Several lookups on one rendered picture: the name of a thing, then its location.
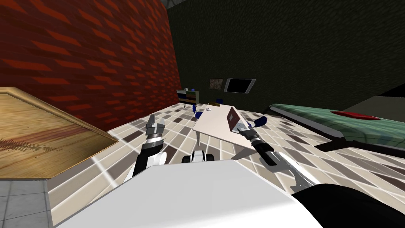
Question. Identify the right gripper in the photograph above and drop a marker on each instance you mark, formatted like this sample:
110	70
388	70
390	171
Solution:
244	130

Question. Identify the wooden framed panel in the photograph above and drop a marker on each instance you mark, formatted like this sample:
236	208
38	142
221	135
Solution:
41	136

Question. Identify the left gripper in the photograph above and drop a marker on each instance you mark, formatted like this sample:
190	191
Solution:
155	130

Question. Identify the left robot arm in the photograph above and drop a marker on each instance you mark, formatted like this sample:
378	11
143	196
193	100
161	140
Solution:
146	158

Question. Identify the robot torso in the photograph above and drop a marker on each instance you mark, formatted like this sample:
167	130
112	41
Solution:
202	196

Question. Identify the brown picture on wall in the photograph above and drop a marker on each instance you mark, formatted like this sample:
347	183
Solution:
216	83

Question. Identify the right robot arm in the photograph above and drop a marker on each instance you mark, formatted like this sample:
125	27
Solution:
345	205

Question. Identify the blue chair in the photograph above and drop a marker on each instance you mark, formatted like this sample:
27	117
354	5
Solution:
261	121
219	101
198	114

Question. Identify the white table with red laptop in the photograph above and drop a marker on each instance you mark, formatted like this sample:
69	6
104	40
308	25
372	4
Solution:
215	123

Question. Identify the green bed with red pillow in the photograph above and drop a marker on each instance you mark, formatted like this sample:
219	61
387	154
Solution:
326	122

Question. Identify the low shelf with books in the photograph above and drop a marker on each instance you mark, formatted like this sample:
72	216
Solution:
188	96

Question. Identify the black screen with white frame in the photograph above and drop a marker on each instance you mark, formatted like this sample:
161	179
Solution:
239	85

